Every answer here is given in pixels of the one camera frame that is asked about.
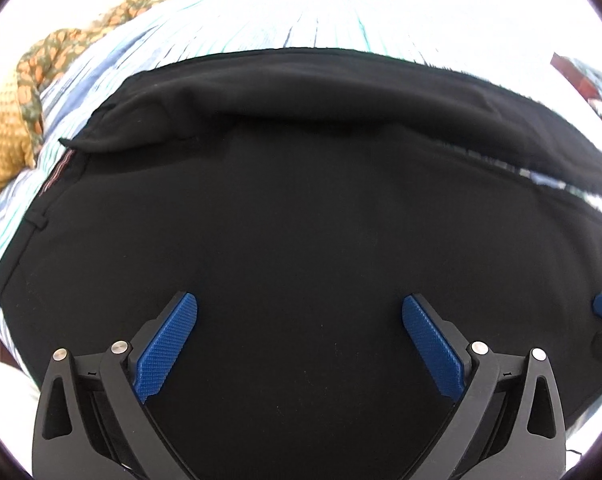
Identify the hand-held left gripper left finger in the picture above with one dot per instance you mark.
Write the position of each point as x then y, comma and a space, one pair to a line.
171, 340

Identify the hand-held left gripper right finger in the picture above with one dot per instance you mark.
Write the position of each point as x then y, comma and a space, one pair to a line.
428, 340

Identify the black pants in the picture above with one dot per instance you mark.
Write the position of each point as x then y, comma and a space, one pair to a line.
301, 210

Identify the white furniture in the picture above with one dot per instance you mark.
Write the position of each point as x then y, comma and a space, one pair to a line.
3, 390

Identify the dark red object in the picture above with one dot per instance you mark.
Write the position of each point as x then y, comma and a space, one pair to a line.
573, 77

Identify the orange floral cloth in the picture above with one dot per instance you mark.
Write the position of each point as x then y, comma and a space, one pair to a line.
11, 135

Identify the blue green striped bedsheet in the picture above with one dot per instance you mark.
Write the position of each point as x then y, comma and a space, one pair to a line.
231, 30

